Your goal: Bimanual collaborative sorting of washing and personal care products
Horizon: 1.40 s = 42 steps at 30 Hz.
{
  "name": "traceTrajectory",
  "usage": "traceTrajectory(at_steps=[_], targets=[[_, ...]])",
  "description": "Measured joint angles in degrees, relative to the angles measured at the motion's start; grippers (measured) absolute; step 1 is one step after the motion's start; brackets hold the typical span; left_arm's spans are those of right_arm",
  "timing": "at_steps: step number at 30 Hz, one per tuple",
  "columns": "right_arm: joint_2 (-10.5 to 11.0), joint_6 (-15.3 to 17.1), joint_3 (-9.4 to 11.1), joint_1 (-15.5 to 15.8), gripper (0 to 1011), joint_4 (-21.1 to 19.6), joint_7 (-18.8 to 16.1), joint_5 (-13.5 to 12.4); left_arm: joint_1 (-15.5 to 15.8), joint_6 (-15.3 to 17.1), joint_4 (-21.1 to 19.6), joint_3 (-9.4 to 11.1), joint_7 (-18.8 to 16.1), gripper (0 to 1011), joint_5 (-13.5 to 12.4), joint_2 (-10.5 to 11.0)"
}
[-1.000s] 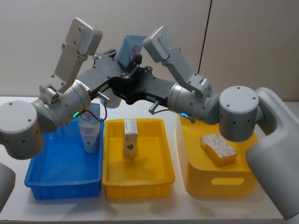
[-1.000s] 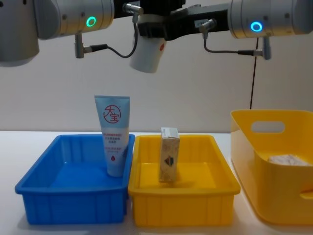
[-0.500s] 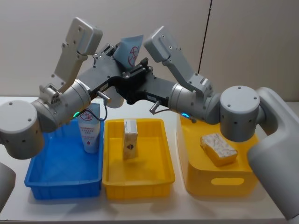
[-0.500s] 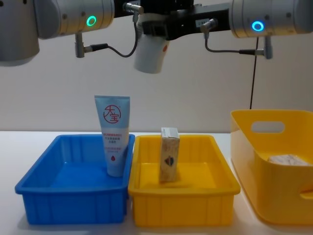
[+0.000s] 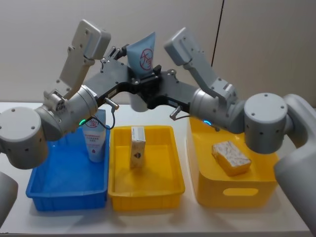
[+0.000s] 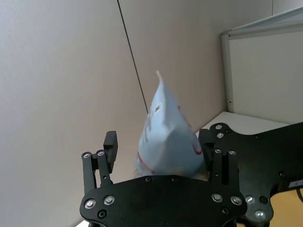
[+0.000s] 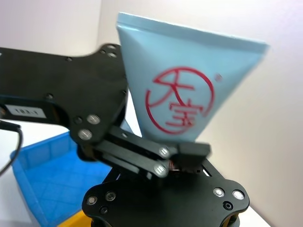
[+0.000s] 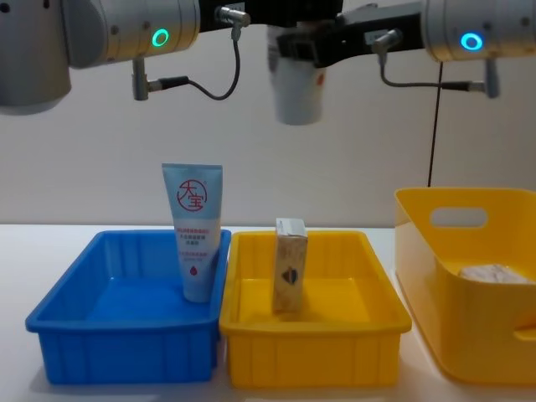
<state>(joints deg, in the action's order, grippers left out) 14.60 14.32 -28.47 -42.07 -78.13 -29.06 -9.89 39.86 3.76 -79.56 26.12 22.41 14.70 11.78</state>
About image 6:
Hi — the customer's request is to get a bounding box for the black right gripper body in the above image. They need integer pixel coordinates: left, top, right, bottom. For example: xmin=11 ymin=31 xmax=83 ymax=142
xmin=209 ymin=122 xmax=303 ymax=227

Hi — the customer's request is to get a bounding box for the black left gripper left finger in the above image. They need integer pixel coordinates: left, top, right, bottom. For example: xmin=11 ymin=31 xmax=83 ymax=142
xmin=81 ymin=131 xmax=119 ymax=193

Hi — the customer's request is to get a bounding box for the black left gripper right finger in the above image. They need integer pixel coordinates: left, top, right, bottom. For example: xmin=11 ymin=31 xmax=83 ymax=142
xmin=198 ymin=128 xmax=240 ymax=185

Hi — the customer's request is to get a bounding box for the pale blue plastic bag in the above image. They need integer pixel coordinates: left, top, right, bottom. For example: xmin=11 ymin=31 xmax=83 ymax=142
xmin=135 ymin=70 xmax=207 ymax=183

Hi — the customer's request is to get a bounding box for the white framed partition panel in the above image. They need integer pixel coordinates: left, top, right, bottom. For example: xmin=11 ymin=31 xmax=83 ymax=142
xmin=219 ymin=6 xmax=303 ymax=124

